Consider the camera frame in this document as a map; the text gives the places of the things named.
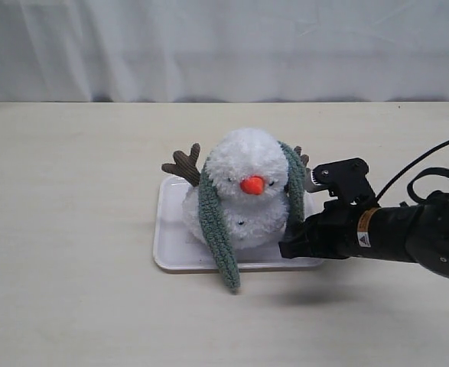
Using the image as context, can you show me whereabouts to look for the green knitted scarf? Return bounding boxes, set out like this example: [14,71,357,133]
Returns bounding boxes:
[186,138,309,293]

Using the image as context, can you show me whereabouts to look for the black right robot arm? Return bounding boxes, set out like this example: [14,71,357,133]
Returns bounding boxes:
[278,191,449,279]

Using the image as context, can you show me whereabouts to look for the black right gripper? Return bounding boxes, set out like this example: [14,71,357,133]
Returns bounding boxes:
[278,200,380,260]

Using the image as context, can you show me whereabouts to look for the white plush snowman toy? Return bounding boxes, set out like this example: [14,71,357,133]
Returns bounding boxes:
[161,128,309,250]

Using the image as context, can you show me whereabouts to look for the white backdrop curtain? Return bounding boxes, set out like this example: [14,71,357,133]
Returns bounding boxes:
[0,1,449,102]

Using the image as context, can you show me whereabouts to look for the white rectangular tray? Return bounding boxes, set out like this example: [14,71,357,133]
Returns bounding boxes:
[152,176,324,273]

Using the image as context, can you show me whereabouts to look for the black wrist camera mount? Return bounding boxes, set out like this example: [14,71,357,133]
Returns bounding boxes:
[304,158,377,207]

